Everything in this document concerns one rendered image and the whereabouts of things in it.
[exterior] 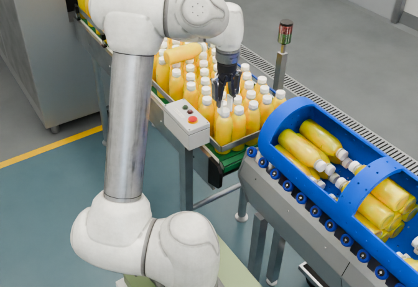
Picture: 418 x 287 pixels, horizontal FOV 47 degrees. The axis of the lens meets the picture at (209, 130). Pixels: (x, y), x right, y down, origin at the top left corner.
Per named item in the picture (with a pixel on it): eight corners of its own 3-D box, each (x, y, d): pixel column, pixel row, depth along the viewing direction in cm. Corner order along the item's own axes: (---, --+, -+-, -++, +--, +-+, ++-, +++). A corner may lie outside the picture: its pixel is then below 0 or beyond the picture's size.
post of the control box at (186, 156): (186, 280, 257) (185, 137, 194) (183, 275, 259) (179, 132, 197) (193, 277, 259) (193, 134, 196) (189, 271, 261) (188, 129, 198)
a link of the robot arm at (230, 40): (244, 40, 174) (208, 36, 176) (247, -1, 164) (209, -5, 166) (240, 54, 166) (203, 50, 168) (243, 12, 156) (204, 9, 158)
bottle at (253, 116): (254, 134, 212) (258, 100, 201) (260, 144, 207) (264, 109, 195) (239, 137, 211) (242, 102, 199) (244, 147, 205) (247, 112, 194)
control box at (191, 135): (188, 151, 188) (188, 131, 181) (163, 124, 201) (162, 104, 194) (209, 142, 192) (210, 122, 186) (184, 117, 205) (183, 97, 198)
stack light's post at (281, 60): (261, 210, 297) (282, 55, 228) (257, 206, 299) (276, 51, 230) (266, 207, 299) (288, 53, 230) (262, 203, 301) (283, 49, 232)
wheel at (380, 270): (390, 272, 148) (393, 272, 149) (379, 261, 151) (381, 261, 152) (382, 282, 149) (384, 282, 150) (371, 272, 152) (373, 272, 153)
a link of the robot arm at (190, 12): (234, -7, 119) (181, -13, 120) (226, -19, 101) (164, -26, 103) (227, 46, 121) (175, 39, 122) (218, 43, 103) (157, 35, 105)
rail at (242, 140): (221, 152, 195) (222, 147, 193) (221, 151, 195) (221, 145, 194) (295, 121, 213) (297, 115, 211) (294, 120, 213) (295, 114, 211)
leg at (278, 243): (270, 288, 254) (285, 208, 215) (264, 280, 258) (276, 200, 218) (278, 283, 257) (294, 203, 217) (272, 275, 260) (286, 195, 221)
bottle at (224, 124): (226, 156, 197) (227, 121, 186) (211, 150, 200) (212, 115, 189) (234, 147, 202) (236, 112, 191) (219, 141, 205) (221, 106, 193)
